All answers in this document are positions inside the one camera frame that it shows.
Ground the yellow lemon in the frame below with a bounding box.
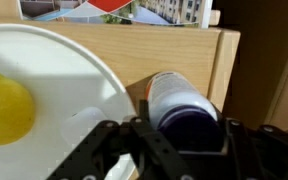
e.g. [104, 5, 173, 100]
[0, 71, 37, 147]

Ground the light wooden nightstand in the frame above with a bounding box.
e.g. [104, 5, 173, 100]
[0, 0, 242, 180]

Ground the white round plate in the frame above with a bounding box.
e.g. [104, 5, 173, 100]
[0, 23, 138, 180]

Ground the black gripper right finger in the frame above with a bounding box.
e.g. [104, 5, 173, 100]
[217, 116, 288, 180]

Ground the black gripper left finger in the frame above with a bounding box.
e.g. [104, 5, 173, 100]
[46, 99, 192, 180]

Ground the small orange-label pill bottle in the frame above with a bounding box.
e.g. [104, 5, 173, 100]
[145, 70, 226, 153]

